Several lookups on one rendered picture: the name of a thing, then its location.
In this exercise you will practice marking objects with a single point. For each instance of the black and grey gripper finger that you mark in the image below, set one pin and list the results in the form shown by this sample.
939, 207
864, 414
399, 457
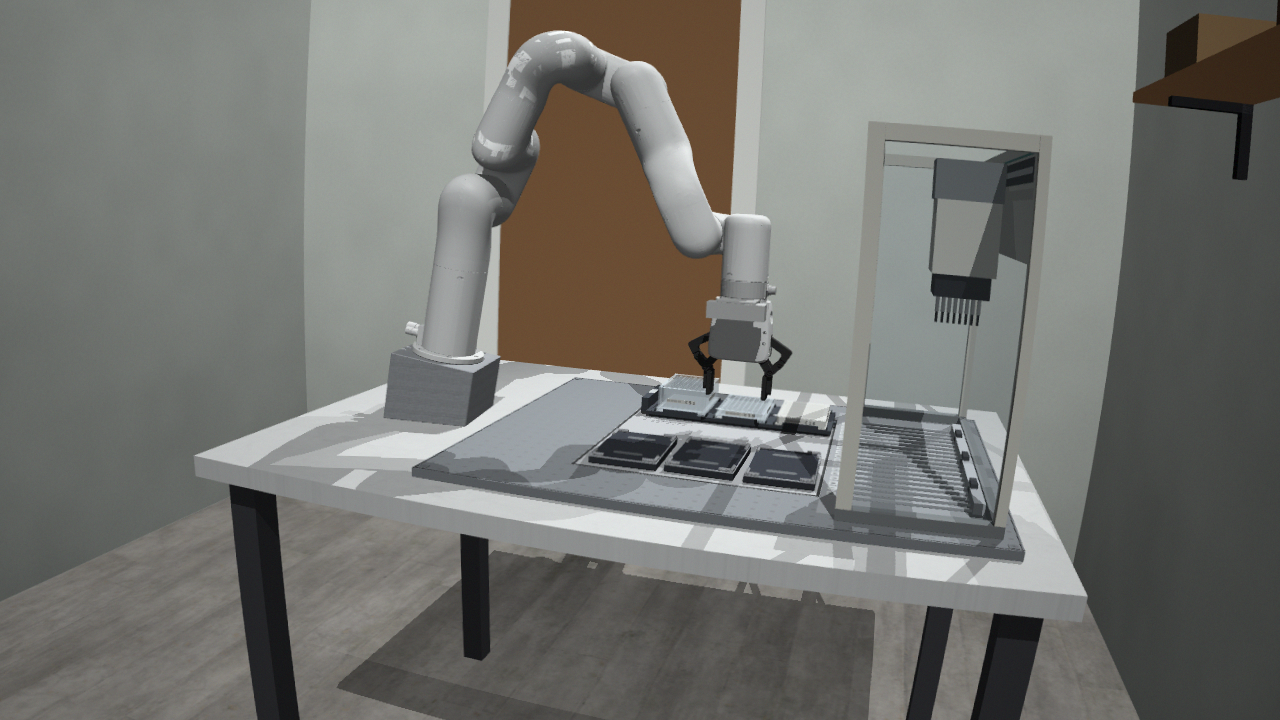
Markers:
708, 376
770, 370

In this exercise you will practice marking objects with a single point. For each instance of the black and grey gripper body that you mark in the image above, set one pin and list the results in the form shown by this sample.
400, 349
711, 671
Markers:
742, 341

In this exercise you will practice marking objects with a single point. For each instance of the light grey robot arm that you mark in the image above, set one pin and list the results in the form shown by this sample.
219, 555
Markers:
504, 142

